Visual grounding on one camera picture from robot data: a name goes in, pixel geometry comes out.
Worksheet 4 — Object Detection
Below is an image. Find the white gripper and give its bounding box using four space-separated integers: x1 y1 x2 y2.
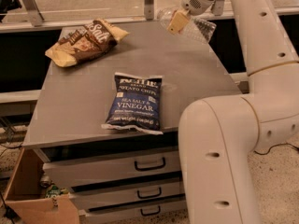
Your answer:
167 0 224 35

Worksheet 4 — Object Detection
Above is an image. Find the clear plastic water bottle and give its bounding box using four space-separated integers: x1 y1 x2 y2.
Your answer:
157 7 216 43

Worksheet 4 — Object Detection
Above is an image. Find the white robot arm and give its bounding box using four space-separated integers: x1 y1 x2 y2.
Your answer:
178 0 299 224

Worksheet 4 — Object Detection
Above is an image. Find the brown and yellow chips bag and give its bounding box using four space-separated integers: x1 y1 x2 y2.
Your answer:
45 19 129 67

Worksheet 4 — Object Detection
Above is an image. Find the blue potato chips bag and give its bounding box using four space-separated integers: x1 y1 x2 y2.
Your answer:
102 73 163 135

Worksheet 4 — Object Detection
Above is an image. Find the grey drawer cabinet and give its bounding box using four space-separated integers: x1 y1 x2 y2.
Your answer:
25 21 239 224

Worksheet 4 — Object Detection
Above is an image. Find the dark object top left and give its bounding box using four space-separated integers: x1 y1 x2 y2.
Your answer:
0 0 22 22

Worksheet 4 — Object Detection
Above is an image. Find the top grey drawer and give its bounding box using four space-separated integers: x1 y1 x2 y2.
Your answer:
43 148 180 188

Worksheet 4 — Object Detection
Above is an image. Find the grey drawer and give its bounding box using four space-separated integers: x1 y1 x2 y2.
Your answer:
86 199 186 224
43 148 180 188
69 178 184 210

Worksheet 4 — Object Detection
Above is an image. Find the middle grey drawer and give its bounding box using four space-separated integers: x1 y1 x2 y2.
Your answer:
69 178 184 210

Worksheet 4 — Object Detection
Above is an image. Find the bottom grey drawer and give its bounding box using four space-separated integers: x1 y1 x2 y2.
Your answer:
86 199 186 224

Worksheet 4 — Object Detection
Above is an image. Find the metal can in box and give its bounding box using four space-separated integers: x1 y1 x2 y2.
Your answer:
39 174 51 188

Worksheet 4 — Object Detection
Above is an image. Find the green package in box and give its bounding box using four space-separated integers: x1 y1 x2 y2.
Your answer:
45 185 68 198

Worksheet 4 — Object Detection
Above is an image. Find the open cardboard box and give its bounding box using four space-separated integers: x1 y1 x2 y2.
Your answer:
4 148 79 224

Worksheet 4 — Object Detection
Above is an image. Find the metal window frame rail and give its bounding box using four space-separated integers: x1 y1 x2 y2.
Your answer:
0 0 299 32

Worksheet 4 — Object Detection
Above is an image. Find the black floor cable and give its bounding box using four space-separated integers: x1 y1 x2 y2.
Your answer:
253 142 299 157

